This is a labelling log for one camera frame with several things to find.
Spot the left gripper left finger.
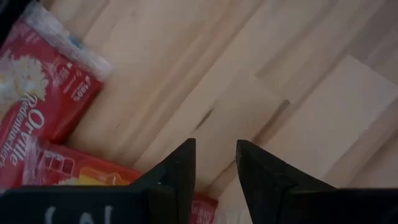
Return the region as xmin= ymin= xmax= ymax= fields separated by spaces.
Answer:
xmin=130 ymin=138 xmax=197 ymax=224

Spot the red Orville popcorn bag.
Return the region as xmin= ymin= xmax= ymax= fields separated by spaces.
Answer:
xmin=0 ymin=1 xmax=113 ymax=190
xmin=21 ymin=136 xmax=218 ymax=224

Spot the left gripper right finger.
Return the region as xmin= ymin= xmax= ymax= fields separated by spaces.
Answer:
xmin=235 ymin=139 xmax=336 ymax=224

